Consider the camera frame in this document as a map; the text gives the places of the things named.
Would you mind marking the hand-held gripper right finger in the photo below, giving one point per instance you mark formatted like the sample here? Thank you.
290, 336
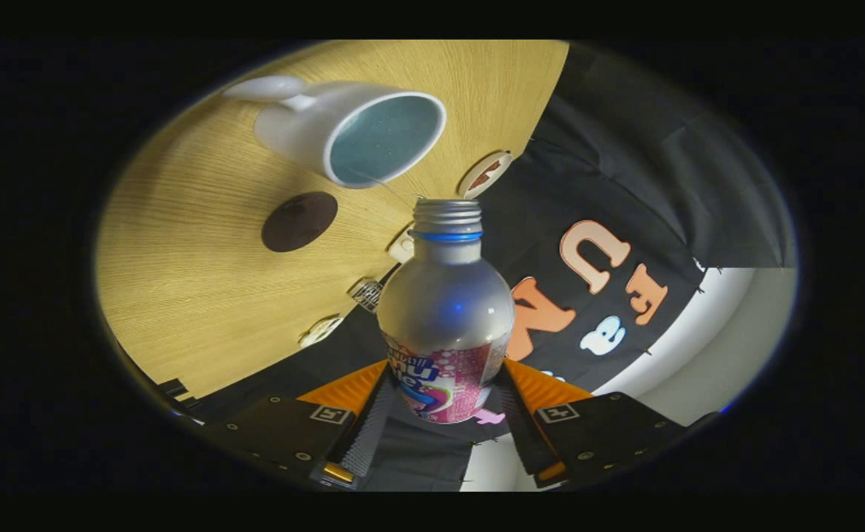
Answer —
521, 436

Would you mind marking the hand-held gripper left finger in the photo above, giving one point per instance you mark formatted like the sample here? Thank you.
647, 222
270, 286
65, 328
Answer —
373, 436

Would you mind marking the silver juice bottle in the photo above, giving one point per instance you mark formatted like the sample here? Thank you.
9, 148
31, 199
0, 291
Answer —
443, 303

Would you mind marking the dark brown round coaster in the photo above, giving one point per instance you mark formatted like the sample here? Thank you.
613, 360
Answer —
299, 222

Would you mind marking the white cup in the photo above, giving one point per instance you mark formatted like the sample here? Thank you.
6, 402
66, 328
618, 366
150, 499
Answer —
292, 129

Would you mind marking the white divided snack tray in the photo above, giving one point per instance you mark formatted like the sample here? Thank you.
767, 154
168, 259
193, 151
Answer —
320, 332

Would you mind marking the metal mesh utensil holder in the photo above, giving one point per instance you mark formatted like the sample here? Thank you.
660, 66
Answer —
366, 295

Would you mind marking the white toaster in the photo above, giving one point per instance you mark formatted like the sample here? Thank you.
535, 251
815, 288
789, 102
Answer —
401, 247

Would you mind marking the wooden table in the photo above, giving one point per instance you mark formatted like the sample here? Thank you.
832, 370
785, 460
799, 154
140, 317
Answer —
181, 295

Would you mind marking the small white plate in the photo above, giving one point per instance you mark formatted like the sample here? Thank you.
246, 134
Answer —
466, 190

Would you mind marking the red food pieces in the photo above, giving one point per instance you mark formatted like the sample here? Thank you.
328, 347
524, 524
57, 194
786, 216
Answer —
486, 175

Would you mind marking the black backdrop cloth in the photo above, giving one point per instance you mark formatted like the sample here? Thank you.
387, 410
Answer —
625, 162

